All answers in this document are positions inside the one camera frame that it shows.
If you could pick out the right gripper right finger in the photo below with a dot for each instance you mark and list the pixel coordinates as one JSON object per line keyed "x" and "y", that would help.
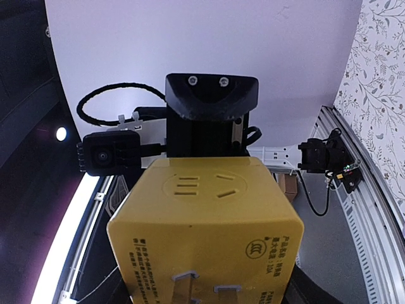
{"x": 301, "y": 289}

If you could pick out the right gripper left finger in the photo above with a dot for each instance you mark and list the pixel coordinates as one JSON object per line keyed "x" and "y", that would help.
{"x": 117, "y": 290}

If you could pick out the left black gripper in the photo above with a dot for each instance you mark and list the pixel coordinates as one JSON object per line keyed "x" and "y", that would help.
{"x": 207, "y": 115}

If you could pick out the yellow cube socket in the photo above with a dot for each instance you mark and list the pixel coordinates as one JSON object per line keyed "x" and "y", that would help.
{"x": 206, "y": 230}

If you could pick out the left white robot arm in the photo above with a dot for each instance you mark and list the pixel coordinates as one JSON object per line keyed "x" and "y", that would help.
{"x": 309, "y": 155}

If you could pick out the white light strip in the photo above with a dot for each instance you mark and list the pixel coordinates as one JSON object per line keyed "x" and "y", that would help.
{"x": 61, "y": 269}

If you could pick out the floral table cloth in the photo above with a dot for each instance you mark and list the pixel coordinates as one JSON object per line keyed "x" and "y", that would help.
{"x": 371, "y": 93}

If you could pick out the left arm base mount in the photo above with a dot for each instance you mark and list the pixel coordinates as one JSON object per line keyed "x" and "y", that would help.
{"x": 341, "y": 166}

